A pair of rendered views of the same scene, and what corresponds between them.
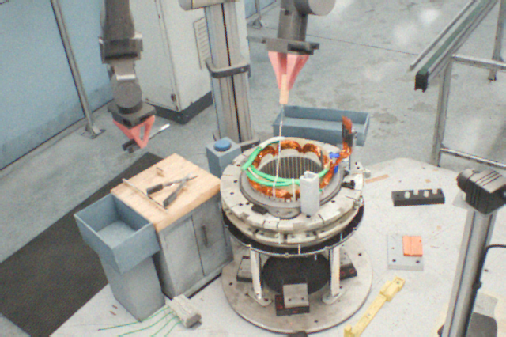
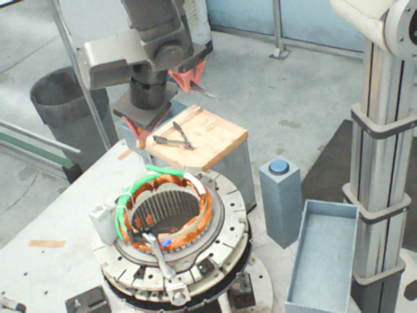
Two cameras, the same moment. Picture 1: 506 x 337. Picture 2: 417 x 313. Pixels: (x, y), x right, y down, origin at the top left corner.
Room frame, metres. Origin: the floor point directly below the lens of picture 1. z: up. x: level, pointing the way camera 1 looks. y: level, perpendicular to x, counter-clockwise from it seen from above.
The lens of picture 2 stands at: (1.12, -0.75, 1.83)
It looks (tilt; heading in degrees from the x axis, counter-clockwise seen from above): 42 degrees down; 92
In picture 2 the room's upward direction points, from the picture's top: 11 degrees counter-clockwise
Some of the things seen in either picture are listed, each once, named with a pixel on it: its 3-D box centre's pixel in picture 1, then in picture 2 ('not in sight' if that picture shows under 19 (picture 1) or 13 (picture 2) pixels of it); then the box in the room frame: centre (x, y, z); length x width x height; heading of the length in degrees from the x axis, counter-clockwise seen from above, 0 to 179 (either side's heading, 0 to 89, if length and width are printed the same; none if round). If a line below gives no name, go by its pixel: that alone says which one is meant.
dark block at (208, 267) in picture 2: not in sight; (206, 266); (1.04, -0.21, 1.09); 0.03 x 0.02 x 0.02; 33
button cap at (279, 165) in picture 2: (222, 144); (278, 165); (1.22, 0.07, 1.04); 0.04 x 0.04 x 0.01
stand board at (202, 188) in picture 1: (167, 189); (195, 139); (1.03, 0.21, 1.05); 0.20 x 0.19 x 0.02; 130
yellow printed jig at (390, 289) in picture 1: (375, 305); not in sight; (0.82, -0.25, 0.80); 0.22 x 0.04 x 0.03; 135
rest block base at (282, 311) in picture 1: (292, 304); not in sight; (0.85, -0.06, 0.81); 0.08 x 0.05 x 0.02; 88
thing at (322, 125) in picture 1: (322, 160); (324, 291); (1.26, -0.20, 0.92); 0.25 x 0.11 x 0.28; 68
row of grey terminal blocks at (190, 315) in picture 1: (184, 310); not in sight; (0.87, 0.21, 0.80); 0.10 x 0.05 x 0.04; 35
